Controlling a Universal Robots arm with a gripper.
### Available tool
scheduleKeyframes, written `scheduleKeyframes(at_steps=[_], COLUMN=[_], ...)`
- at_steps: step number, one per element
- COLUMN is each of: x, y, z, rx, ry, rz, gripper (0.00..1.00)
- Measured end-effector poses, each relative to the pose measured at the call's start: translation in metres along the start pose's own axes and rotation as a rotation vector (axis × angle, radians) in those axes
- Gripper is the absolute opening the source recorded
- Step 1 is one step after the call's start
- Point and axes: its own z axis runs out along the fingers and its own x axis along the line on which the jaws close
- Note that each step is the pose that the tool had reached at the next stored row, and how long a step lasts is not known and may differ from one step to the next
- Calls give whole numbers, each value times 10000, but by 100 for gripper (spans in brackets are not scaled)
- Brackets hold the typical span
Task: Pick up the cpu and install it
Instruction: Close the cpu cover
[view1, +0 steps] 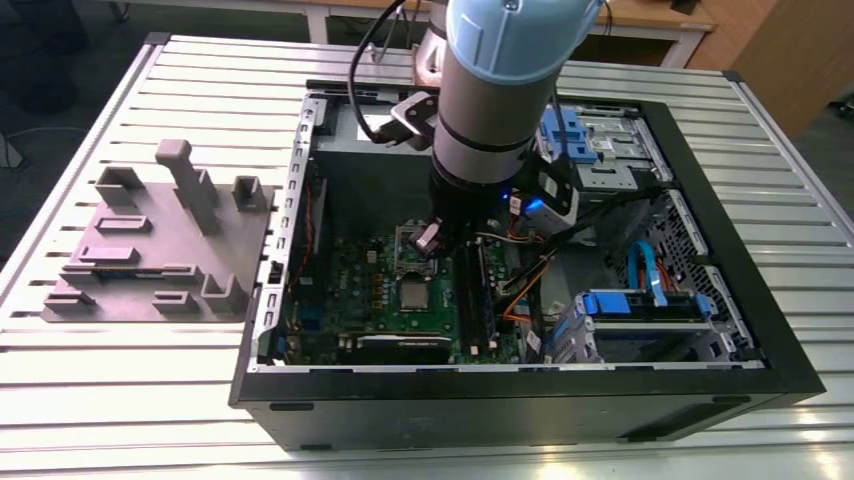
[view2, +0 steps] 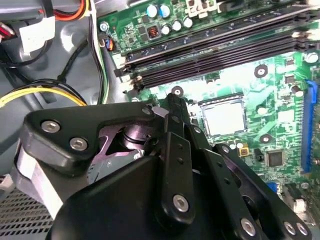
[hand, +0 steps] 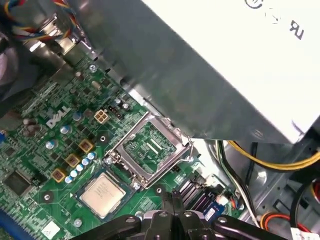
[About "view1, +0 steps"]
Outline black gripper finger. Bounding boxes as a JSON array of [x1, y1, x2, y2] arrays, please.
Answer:
[[413, 222, 445, 261]]

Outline silver CPU chip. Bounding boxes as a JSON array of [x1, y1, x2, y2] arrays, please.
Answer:
[[400, 282, 434, 311]]

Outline metal socket cover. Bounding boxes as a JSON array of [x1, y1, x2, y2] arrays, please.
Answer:
[[396, 223, 433, 280]]

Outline green motherboard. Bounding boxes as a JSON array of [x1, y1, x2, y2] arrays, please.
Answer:
[[278, 227, 530, 366]]

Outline grey power supply unit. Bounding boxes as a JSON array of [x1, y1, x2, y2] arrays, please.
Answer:
[[313, 104, 440, 227]]

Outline grey square box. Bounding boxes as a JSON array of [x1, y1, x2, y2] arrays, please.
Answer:
[[389, 91, 444, 151]]

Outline blue drive bay latch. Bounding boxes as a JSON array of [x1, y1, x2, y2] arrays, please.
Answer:
[[538, 107, 601, 165]]

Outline black graphics card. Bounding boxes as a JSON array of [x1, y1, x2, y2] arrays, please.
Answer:
[[337, 332, 453, 365]]

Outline grey metal drive cage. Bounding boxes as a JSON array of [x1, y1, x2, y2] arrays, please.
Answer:
[[533, 102, 673, 217]]

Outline hard disk in blue carrier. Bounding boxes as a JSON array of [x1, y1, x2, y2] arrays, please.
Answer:
[[574, 291, 713, 324]]

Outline grey metal disk bay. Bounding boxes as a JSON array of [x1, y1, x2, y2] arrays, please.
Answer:
[[541, 289, 768, 370]]

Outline black PC case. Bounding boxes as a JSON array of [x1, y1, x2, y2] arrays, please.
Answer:
[[229, 78, 829, 451]]

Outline grey parts rack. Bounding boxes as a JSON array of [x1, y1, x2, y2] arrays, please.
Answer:
[[41, 138, 282, 324]]

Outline black RAM stick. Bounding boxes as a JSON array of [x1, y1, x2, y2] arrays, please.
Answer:
[[91, 268, 170, 280]]

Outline wooden cabinet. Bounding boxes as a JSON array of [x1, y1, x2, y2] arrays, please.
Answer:
[[687, 0, 854, 137]]

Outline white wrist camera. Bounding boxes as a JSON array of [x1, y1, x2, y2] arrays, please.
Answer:
[[530, 167, 584, 230]]

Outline orange power wires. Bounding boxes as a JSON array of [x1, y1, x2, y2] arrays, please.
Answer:
[[498, 287, 540, 327]]

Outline black sleeved cable bundle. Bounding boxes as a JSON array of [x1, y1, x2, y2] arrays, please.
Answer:
[[500, 187, 672, 297]]

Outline blue flat wire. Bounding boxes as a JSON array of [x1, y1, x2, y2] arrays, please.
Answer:
[[626, 239, 671, 309]]

